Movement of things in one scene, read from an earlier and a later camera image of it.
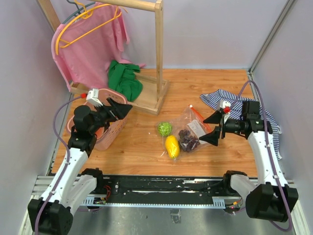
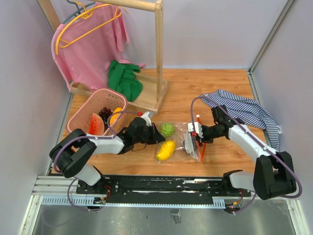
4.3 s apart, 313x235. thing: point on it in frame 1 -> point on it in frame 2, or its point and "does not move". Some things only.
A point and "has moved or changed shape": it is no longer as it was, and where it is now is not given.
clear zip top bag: (183, 133) has moved or changed shape
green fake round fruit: (165, 129) does not move
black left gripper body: (101, 116) -> (147, 135)
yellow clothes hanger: (85, 14) does not move
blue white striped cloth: (235, 110) does not move
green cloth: (122, 78) does not move
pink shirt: (85, 47) does not move
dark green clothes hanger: (78, 11) does not move
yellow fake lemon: (172, 146) -> (167, 149)
